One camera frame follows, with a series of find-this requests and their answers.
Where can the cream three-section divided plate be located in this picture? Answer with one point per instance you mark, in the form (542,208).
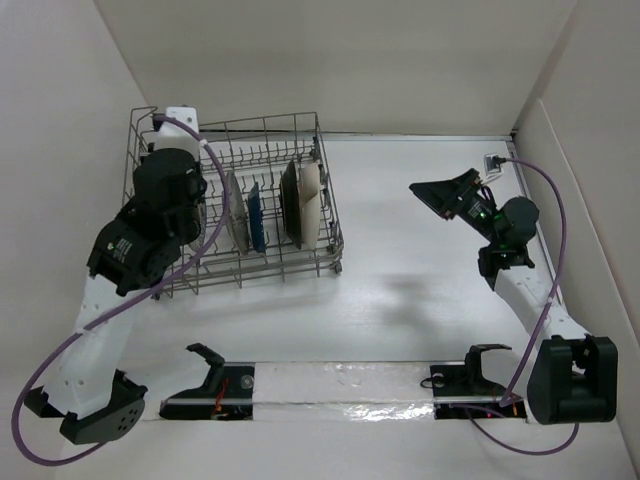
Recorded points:
(310,204)

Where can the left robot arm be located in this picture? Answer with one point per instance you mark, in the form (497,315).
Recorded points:
(96,401)

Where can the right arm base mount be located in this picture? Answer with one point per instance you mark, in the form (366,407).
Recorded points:
(474,386)

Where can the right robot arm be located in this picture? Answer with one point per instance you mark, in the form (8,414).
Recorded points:
(565,374)

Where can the metal rail bar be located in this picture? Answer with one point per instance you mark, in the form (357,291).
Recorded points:
(339,398)

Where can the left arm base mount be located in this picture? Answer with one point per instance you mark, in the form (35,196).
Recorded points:
(225,393)

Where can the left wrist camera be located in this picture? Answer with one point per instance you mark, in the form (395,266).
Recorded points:
(169,135)

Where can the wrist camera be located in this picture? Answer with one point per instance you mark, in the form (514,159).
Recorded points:
(492,167)
(169,135)

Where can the dark blue plate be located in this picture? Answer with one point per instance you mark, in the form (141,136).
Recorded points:
(256,226)

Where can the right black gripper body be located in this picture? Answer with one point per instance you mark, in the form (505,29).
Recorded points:
(479,213)

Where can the speckled beige round plate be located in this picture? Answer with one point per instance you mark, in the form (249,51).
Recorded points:
(201,218)

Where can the cream plate with metallic rim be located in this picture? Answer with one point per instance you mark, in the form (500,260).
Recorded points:
(290,205)

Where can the grey wire dish rack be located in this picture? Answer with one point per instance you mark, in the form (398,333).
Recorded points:
(258,150)

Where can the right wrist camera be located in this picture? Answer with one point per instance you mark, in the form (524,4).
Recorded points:
(492,167)

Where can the grey plate with deer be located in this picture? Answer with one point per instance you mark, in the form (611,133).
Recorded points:
(237,224)

